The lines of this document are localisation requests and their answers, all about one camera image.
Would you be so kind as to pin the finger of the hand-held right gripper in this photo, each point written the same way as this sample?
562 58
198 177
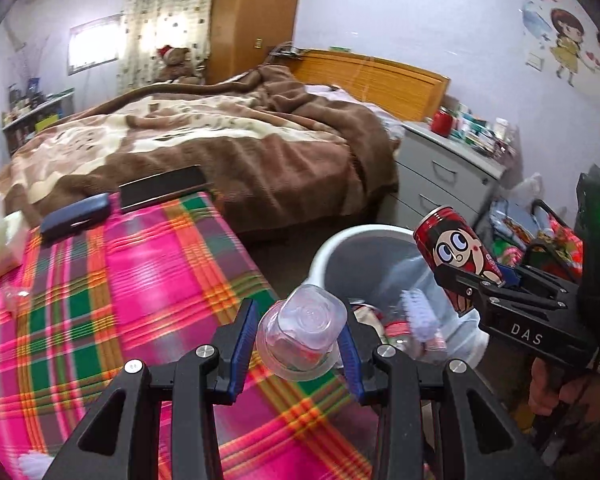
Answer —
480 292
545 272

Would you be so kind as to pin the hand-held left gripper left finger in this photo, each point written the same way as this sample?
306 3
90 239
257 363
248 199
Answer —
242 347

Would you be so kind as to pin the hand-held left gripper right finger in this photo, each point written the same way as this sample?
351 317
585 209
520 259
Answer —
353 362

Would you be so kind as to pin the red cartoon drink can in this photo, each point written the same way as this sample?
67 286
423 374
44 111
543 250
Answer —
455 250

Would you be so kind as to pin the clear plastic cup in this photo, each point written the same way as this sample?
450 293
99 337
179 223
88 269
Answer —
305 330

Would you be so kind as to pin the clear plastic bottle red label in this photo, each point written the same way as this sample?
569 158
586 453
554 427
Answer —
415 342

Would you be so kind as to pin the white trash bin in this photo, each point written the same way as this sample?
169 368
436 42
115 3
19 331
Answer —
340 255

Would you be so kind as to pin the person's right forearm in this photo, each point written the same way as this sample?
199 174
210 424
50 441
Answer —
595 420

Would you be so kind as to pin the person's right hand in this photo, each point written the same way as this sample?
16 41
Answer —
545 387

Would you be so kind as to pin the colourful printed bag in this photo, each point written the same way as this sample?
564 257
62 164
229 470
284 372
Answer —
560 240

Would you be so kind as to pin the white plastic bag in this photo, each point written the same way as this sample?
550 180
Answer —
527 186

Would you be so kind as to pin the pink plaid cloth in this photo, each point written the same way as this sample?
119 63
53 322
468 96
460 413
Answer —
130 300

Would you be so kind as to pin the grey drawer cabinet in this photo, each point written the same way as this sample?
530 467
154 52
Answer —
440 170

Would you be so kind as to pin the group of boxes and bottles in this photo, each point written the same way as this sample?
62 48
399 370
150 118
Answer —
482 132

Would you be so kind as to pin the red jar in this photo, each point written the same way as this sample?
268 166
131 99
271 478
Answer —
441 122

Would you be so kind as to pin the black tablet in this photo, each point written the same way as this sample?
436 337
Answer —
162 187

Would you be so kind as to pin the bed with brown blanket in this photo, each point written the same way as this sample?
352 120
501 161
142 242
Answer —
230 145

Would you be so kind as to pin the blue case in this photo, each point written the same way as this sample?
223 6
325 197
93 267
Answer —
75 217

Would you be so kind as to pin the pale pink pillow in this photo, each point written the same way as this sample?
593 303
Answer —
352 107

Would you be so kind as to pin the clear plastic wrapper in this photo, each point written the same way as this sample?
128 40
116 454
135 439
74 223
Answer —
16 296

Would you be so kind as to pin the wooden headboard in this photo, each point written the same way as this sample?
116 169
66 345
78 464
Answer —
380 82

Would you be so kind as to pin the white crumpled tissue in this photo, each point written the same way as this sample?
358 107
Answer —
35 465

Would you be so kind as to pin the white tissue pack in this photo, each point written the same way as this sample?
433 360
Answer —
0 245

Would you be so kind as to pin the brown teddy bear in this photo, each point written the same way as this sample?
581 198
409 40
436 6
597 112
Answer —
177 62

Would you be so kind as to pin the cluttered shelf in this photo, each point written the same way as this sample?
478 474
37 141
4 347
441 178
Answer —
35 115

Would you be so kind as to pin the wooden wardrobe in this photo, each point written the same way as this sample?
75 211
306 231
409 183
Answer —
252 10

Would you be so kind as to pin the window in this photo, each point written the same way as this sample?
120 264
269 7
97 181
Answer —
94 42

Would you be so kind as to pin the dotted curtain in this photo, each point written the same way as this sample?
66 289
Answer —
165 15

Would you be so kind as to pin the bare decorative branches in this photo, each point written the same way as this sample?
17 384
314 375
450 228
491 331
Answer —
22 62

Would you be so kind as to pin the cartoon wall sticker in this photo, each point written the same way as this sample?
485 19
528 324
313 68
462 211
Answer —
570 40

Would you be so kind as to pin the metal frame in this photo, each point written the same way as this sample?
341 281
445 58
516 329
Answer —
285 51

